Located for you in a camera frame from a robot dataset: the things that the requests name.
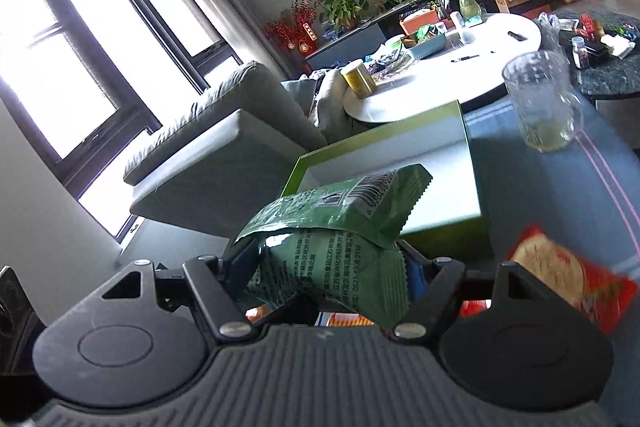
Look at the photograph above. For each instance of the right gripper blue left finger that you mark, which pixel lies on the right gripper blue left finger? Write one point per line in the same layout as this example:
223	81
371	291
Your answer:
240	263

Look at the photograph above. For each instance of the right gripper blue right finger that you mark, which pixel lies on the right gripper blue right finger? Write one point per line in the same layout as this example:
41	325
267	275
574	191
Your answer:
416	265

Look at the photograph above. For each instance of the green snack bag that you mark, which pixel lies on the green snack bag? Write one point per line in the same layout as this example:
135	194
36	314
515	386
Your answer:
338	242

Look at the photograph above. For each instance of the orange red snack packet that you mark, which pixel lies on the orange red snack packet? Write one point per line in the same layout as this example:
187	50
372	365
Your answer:
324	319

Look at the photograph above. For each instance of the grey sofa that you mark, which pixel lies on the grey sofa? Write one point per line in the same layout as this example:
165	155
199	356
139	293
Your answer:
234	149

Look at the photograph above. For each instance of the blue tablecloth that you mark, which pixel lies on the blue tablecloth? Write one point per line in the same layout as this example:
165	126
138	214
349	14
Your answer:
585	196

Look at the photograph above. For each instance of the large red snack bag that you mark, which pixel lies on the large red snack bag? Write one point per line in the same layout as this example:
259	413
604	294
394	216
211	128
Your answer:
600	295

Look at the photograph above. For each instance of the yellow tin can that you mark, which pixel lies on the yellow tin can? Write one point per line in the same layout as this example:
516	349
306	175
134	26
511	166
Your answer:
359	79

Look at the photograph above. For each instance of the clear glass mug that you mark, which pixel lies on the clear glass mug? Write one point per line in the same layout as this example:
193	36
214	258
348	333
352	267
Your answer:
548	109

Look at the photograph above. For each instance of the black pen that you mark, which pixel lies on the black pen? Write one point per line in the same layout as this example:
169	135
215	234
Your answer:
464	58

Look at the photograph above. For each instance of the white round table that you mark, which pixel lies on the white round table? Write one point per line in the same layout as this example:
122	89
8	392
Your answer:
435	81

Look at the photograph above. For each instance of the teal plastic basket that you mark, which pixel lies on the teal plastic basket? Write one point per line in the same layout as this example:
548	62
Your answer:
426	41

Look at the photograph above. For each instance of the red festive decoration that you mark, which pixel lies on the red festive decoration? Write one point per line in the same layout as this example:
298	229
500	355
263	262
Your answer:
294	29

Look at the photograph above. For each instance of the dark marble side table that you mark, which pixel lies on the dark marble side table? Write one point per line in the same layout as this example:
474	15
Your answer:
608	77

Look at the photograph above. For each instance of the black window frame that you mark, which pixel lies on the black window frame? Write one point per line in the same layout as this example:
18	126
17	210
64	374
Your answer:
88	81

